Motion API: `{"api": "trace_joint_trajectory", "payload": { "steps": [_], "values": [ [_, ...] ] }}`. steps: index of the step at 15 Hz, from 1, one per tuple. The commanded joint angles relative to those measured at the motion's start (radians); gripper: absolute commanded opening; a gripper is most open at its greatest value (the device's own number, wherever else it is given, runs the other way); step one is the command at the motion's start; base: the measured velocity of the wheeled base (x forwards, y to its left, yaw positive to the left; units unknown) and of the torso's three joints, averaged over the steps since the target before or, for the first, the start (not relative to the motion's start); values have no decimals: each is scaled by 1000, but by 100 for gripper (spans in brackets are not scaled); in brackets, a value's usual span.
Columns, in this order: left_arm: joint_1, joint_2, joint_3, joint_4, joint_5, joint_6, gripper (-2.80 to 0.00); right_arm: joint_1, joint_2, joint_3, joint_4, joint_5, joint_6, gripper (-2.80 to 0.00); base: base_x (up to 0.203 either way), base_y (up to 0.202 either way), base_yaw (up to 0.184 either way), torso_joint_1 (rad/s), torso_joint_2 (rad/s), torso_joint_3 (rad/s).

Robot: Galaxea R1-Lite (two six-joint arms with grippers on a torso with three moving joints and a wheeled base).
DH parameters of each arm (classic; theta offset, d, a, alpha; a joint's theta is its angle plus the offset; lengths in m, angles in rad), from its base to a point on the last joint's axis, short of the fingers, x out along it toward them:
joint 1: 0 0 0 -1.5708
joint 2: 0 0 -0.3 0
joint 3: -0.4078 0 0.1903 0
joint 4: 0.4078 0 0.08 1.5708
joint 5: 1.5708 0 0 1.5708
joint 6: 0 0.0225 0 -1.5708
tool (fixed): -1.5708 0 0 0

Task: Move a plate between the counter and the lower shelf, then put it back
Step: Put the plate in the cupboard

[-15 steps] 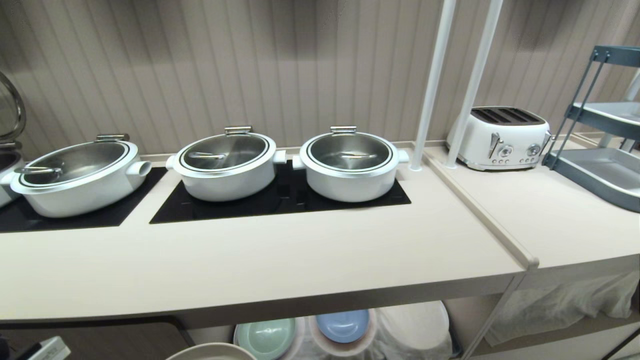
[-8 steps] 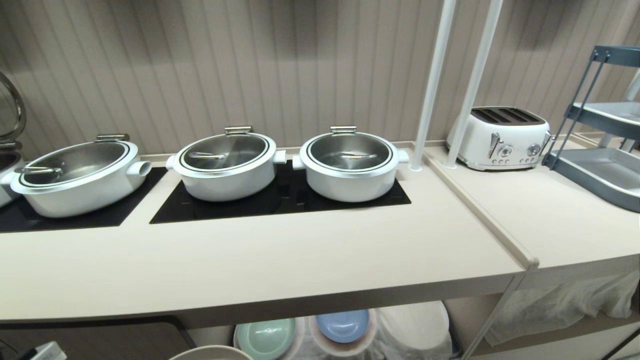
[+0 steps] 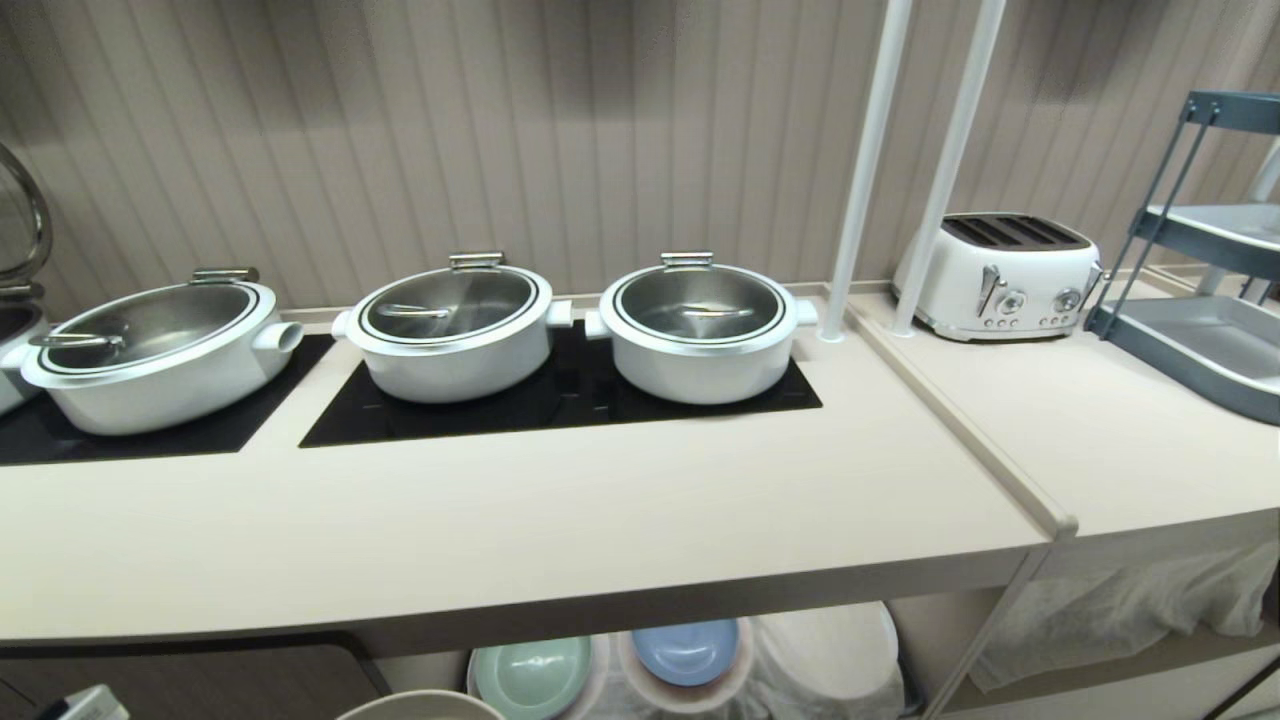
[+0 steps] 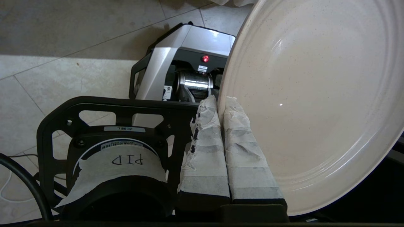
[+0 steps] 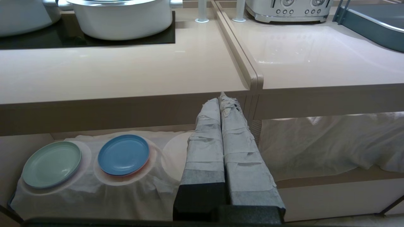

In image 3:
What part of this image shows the blue plate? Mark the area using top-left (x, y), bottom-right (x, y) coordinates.
top-left (631, 619), bottom-right (741, 688)

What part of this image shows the pale plate under green plate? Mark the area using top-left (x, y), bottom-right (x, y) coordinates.
top-left (466, 634), bottom-right (613, 720)

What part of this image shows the pink plate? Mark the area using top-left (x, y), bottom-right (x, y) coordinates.
top-left (617, 617), bottom-right (757, 715)

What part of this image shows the white plate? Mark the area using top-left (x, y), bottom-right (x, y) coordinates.
top-left (752, 601), bottom-right (901, 706)

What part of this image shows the round white chafing pot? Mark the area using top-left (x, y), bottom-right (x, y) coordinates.
top-left (331, 252), bottom-right (575, 405)
top-left (585, 251), bottom-right (819, 406)

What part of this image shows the glass pot lid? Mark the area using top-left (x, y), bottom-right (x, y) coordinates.
top-left (357, 267), bottom-right (542, 343)
top-left (28, 283), bottom-right (263, 373)
top-left (612, 265), bottom-right (789, 344)

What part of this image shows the black induction hob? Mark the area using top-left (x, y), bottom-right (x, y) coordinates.
top-left (299, 320), bottom-right (824, 449)
top-left (0, 333), bottom-right (337, 467)

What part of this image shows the white pole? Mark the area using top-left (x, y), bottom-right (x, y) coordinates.
top-left (889, 0), bottom-right (1008, 337)
top-left (818, 0), bottom-right (915, 344)

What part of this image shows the white toaster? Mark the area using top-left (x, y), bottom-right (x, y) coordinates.
top-left (892, 212), bottom-right (1105, 343)

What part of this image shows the white bowl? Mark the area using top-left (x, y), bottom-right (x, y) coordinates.
top-left (336, 690), bottom-right (507, 720)

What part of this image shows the large oval white chafing pot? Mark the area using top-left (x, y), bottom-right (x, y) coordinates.
top-left (0, 267), bottom-right (305, 437)

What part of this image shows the white cloth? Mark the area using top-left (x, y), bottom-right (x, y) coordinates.
top-left (968, 538), bottom-right (1280, 695)

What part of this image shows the grey tiered tray rack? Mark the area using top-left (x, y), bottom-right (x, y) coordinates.
top-left (1084, 91), bottom-right (1280, 427)

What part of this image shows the chafing pot with raised lid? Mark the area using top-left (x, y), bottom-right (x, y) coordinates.
top-left (0, 142), bottom-right (54, 417)

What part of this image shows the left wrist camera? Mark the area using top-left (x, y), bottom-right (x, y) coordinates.
top-left (38, 685), bottom-right (131, 720)

